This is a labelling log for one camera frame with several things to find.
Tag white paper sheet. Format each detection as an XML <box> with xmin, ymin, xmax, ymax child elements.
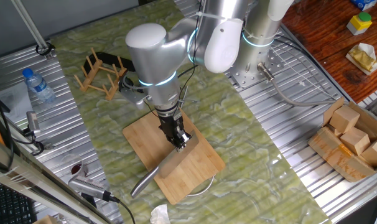
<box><xmin>0</xmin><ymin>81</ymin><xmax>34</xmax><ymax>124</ymax></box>

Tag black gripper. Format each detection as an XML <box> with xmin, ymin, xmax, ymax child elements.
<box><xmin>157</xmin><ymin>111</ymin><xmax>193</xmax><ymax>154</ymax></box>

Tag clear plastic water bottle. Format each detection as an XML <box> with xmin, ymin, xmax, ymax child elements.
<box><xmin>22</xmin><ymin>67</ymin><xmax>57</xmax><ymax>105</ymax></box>

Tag aluminium pole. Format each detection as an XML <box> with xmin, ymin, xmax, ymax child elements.
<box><xmin>10</xmin><ymin>0</ymin><xmax>55</xmax><ymax>60</ymax></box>

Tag crumpled white tissue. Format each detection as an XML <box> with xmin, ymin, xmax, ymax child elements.
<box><xmin>149</xmin><ymin>203</ymin><xmax>171</xmax><ymax>224</ymax></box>

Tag small grey camera on mount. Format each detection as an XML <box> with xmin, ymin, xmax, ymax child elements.
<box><xmin>22</xmin><ymin>111</ymin><xmax>52</xmax><ymax>151</ymax></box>

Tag glass cup with red liquid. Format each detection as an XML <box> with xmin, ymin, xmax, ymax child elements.
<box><xmin>59</xmin><ymin>153</ymin><xmax>88</xmax><ymax>178</ymax></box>

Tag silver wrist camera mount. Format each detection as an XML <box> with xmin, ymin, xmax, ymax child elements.
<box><xmin>118</xmin><ymin>70</ymin><xmax>154</xmax><ymax>110</ymax></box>

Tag light wooden block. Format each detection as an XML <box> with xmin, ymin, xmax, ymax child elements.
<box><xmin>360</xmin><ymin>137</ymin><xmax>377</xmax><ymax>167</ymax></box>
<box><xmin>340</xmin><ymin>126</ymin><xmax>371</xmax><ymax>156</ymax></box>
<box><xmin>328</xmin><ymin>105</ymin><xmax>361</xmax><ymax>134</ymax></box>

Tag loose wooden block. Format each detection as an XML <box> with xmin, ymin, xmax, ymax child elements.
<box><xmin>32</xmin><ymin>214</ymin><xmax>58</xmax><ymax>224</ymax></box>

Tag white packet yellow contents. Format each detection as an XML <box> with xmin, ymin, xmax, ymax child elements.
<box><xmin>345</xmin><ymin>42</ymin><xmax>377</xmax><ymax>76</ymax></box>

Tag grey hose with connector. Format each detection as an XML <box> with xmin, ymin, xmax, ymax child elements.
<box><xmin>256</xmin><ymin>62</ymin><xmax>337</xmax><ymax>108</ymax></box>

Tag black keyboard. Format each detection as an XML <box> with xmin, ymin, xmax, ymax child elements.
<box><xmin>0</xmin><ymin>180</ymin><xmax>37</xmax><ymax>224</ymax></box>

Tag yellow button box green cap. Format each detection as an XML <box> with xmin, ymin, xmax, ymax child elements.
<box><xmin>346</xmin><ymin>11</ymin><xmax>373</xmax><ymax>36</ymax></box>

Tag bamboo cutting board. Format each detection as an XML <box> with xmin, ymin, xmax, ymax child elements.
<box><xmin>122</xmin><ymin>108</ymin><xmax>226</xmax><ymax>205</ymax></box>

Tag brown wooden table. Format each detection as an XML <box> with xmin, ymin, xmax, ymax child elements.
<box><xmin>281</xmin><ymin>0</ymin><xmax>377</xmax><ymax>104</ymax></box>

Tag silver ridged camera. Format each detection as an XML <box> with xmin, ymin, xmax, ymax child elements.
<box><xmin>68</xmin><ymin>175</ymin><xmax>112</xmax><ymax>202</ymax></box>

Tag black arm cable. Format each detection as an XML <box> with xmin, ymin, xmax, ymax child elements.
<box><xmin>175</xmin><ymin>0</ymin><xmax>205</xmax><ymax>78</ymax></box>

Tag wooden peg rack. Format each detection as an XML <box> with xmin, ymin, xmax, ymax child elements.
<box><xmin>73</xmin><ymin>47</ymin><xmax>128</xmax><ymax>102</ymax></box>

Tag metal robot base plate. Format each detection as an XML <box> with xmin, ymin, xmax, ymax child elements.
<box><xmin>225</xmin><ymin>40</ymin><xmax>286</xmax><ymax>90</ymax></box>

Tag green marble pattern mat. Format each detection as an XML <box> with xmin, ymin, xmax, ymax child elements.
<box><xmin>50</xmin><ymin>0</ymin><xmax>332</xmax><ymax>224</ymax></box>

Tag metal frame bar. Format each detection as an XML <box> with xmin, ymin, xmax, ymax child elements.
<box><xmin>0</xmin><ymin>133</ymin><xmax>114</xmax><ymax>224</ymax></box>

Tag blue box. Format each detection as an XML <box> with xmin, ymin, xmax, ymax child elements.
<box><xmin>350</xmin><ymin>0</ymin><xmax>377</xmax><ymax>12</ymax></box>

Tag steel cleaver knife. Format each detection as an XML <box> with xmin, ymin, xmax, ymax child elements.
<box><xmin>130</xmin><ymin>130</ymin><xmax>200</xmax><ymax>199</ymax></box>

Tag brown cardboard box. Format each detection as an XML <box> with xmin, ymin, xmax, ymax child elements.
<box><xmin>307</xmin><ymin>96</ymin><xmax>377</xmax><ymax>183</ymax></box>

